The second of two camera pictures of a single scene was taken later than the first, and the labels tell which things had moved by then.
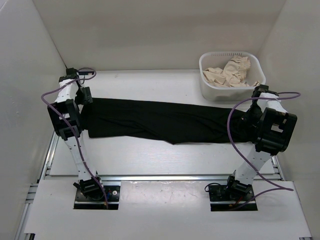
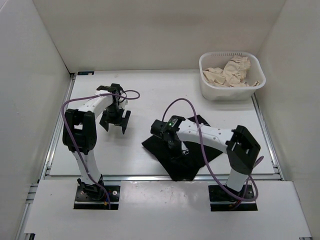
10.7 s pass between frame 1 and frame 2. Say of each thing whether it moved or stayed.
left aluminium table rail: stayed
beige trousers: stayed
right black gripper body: moved
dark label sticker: stayed
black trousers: moved
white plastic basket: stayed
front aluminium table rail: stayed
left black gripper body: moved
